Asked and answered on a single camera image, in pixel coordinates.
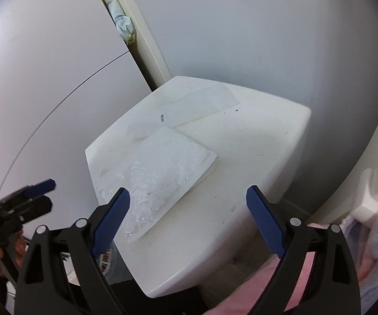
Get white bubble mailer bag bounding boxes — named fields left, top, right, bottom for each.
left=96, top=127, right=218, bottom=243

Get clear plastic wrapper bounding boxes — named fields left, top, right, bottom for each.
left=127, top=83, right=239, bottom=139

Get trash bin with plastic liner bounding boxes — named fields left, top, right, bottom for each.
left=63, top=243, right=133, bottom=286

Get lavender patterned bed blanket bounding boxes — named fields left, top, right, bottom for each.
left=341, top=216, right=378, bottom=314

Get pink pillow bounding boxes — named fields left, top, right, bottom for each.
left=204, top=222, right=324, bottom=315

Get white wardrobe door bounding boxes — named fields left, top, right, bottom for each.
left=0, top=0, right=154, bottom=204

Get white bed headboard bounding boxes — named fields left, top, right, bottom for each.
left=310, top=125, right=378, bottom=228

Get white bedside table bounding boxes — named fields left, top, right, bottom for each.
left=84, top=75, right=312, bottom=300

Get light blue hanging clothes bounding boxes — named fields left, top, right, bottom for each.
left=103, top=0, right=136, bottom=46

